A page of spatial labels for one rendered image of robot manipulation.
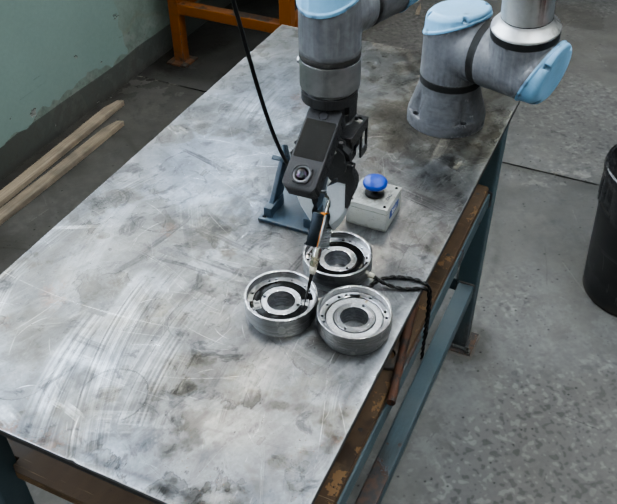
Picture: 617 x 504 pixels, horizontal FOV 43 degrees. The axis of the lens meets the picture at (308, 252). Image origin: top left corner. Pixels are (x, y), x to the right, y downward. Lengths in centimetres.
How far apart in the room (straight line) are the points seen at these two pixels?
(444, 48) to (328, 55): 55
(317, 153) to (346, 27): 15
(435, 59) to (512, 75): 16
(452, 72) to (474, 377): 95
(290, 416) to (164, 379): 18
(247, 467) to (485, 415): 117
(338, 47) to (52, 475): 80
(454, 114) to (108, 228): 66
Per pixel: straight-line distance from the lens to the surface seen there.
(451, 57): 146
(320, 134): 97
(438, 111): 151
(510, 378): 217
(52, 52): 307
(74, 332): 117
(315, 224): 108
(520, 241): 259
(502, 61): 140
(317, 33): 93
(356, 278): 116
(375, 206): 127
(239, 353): 110
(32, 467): 136
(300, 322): 109
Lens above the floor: 161
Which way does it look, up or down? 41 degrees down
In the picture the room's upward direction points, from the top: 1 degrees counter-clockwise
